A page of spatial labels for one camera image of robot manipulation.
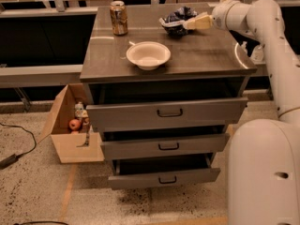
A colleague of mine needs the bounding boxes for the blue chip bag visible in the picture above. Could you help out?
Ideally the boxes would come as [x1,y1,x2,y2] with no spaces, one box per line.
[159,7,198,38]

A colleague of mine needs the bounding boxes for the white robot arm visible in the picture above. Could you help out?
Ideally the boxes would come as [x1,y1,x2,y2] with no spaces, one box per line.
[185,0,300,225]

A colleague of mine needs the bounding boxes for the white paper bowl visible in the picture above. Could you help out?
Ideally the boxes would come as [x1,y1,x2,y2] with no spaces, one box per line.
[127,41,171,70]

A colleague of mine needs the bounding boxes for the clear sanitizer bottle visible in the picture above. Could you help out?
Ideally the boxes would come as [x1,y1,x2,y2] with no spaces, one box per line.
[250,45,264,62]

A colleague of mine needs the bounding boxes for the gold soda can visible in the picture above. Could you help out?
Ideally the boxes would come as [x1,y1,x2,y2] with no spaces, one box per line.
[110,1,128,36]

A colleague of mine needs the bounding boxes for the grey drawer cabinet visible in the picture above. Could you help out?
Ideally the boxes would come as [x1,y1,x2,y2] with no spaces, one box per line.
[81,5,256,189]

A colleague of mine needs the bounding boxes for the middle grey drawer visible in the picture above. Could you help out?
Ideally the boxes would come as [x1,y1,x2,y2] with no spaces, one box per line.
[101,133,230,160]

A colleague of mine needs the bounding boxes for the grey drawer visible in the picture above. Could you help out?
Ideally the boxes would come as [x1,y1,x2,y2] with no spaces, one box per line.
[101,133,230,160]
[108,168,220,189]
[87,97,248,133]

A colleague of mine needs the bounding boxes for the top grey drawer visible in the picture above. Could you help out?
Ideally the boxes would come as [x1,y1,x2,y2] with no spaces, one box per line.
[87,97,248,133]

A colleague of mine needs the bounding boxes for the red apple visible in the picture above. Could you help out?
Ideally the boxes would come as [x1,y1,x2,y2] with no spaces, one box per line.
[68,119,82,131]

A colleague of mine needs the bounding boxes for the bottom grey drawer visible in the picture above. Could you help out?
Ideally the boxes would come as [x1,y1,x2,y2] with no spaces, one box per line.
[108,168,220,189]

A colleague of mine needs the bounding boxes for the open cardboard box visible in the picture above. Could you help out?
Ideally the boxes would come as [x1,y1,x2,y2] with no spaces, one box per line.
[37,83,104,163]

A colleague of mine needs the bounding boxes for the grey metal rail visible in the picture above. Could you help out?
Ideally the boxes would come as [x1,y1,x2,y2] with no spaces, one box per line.
[0,65,83,88]

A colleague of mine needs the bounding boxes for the black power cable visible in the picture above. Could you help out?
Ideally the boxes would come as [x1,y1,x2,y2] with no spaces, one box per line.
[0,122,38,171]

